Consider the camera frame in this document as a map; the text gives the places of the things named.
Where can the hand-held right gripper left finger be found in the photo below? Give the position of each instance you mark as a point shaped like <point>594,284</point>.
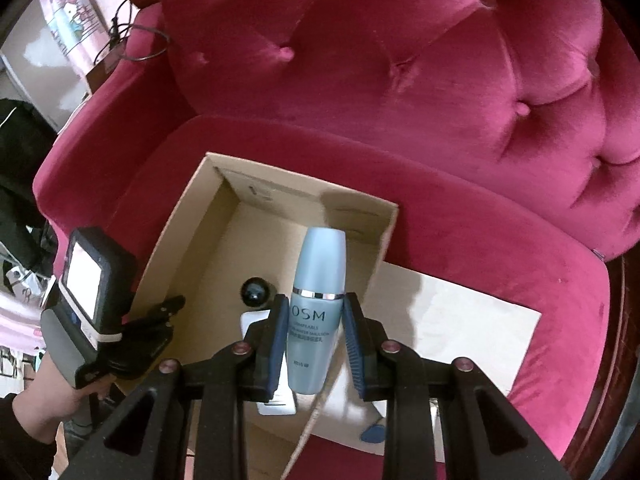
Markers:
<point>272,345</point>

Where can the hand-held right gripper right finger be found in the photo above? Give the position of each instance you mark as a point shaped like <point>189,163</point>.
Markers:
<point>351,345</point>

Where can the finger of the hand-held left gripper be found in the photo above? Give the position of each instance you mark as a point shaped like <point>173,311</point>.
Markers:
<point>162,312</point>

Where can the black round dome device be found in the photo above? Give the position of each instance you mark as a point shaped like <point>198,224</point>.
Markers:
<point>256,291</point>

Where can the white remote control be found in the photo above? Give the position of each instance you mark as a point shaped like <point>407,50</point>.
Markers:
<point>277,405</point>

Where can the brown cardboard box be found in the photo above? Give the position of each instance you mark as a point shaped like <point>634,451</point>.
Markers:
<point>210,260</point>

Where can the light blue lotion bottle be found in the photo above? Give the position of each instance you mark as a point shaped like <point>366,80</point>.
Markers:
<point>315,270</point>

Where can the person's left forearm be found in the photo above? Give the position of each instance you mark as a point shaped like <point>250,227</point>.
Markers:
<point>20,450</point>

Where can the person's left hand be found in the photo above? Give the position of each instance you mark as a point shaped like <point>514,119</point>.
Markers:
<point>50,395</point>

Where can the flat brown cardboard sheet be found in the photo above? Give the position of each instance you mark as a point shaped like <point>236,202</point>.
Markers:
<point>450,320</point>

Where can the small brown box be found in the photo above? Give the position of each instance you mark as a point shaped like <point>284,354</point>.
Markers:
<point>102,72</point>

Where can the red tufted velvet sofa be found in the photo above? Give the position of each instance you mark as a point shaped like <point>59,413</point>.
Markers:
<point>450,85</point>

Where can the pink cartoon poster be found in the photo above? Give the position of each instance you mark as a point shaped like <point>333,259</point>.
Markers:
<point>70,15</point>

